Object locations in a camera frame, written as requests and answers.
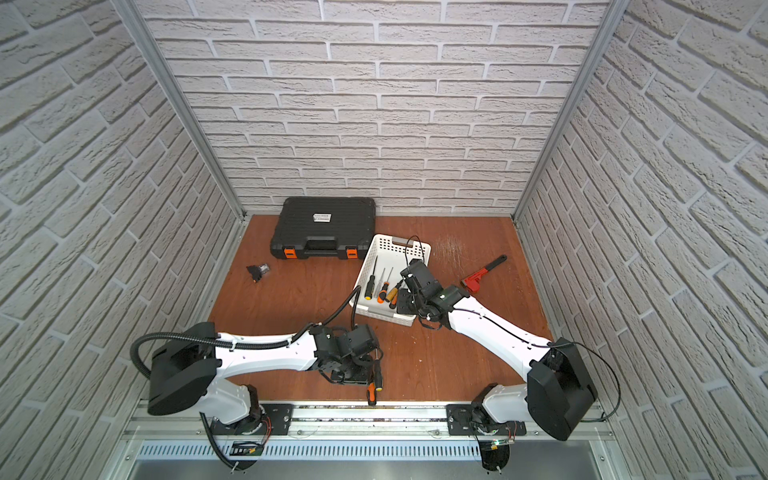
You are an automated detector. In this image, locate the black corrugated cable hose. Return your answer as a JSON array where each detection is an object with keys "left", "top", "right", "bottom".
[{"left": 130, "top": 284, "right": 362, "bottom": 472}]

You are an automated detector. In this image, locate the small black clear object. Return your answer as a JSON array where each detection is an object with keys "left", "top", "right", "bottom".
[{"left": 246, "top": 264, "right": 271, "bottom": 283}]

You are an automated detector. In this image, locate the red pipe wrench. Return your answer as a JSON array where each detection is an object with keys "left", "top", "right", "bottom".
[{"left": 461, "top": 255, "right": 507, "bottom": 294}]

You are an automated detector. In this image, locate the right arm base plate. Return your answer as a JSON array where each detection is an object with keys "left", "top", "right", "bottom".
[{"left": 446, "top": 404, "right": 527, "bottom": 438}]

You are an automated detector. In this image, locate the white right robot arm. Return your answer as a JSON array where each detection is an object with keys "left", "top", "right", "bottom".
[{"left": 400, "top": 259, "right": 598, "bottom": 441}]

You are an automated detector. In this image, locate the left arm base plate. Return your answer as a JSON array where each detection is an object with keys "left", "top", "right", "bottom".
[{"left": 210, "top": 403, "right": 294, "bottom": 436}]

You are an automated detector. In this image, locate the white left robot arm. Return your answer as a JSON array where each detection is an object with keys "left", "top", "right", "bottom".
[{"left": 130, "top": 322, "right": 383, "bottom": 434}]

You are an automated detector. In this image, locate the white perforated plastic bin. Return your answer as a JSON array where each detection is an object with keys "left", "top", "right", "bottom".
[{"left": 356, "top": 234, "right": 431, "bottom": 327}]

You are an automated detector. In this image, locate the long orange handle screwdriver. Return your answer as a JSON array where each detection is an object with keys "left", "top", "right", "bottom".
[{"left": 366, "top": 383, "right": 377, "bottom": 406}]

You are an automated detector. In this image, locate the black green handle screwdriver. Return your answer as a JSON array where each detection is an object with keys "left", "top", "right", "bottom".
[{"left": 373, "top": 360, "right": 383, "bottom": 391}]

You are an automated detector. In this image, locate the aluminium mounting rail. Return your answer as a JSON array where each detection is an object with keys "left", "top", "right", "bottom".
[{"left": 122, "top": 400, "right": 613, "bottom": 442}]

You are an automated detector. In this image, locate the black plastic tool case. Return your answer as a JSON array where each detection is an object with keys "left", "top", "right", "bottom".
[{"left": 270, "top": 196, "right": 376, "bottom": 260}]

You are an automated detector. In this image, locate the black yellow handle screwdriver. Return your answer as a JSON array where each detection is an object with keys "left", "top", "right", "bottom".
[{"left": 386, "top": 279, "right": 403, "bottom": 310}]

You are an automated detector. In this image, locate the orange black handle screwdriver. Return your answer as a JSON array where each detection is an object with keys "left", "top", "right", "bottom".
[{"left": 377, "top": 268, "right": 393, "bottom": 304}]

